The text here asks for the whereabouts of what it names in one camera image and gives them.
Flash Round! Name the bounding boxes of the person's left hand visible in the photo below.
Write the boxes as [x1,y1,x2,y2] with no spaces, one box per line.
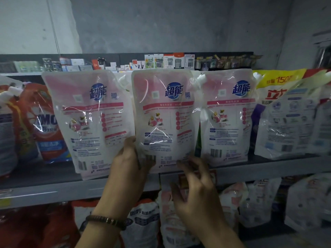
[93,135,154,221]

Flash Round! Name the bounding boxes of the person's right hand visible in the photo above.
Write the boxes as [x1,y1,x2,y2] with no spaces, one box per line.
[171,156,229,239]

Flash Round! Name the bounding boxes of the small pink white Chaoneng pouches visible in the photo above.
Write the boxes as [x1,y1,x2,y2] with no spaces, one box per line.
[156,188,202,248]

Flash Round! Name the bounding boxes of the grey metal shelf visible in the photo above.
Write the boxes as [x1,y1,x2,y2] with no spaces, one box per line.
[0,152,331,248]

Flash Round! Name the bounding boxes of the purple yellow Liby pouches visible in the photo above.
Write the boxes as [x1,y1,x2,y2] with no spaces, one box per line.
[250,68,307,153]

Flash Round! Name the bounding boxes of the row of red detergent bottles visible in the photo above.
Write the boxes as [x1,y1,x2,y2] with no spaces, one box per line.
[0,203,79,248]

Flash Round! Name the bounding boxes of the dark background shelf unit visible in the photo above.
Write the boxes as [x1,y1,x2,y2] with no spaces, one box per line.
[0,51,260,76]

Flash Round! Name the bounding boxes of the dark aisle shelf unit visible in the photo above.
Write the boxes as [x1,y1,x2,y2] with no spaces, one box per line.
[310,28,331,71]

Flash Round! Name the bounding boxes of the red-framed price tag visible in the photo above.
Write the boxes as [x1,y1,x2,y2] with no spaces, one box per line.
[0,189,12,208]
[178,172,204,187]

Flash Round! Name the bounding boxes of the row of small toiletry boxes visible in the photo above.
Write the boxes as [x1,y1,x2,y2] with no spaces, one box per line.
[12,52,197,73]

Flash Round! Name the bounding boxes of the dark beaded bracelet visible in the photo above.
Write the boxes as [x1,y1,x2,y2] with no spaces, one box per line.
[85,214,128,231]

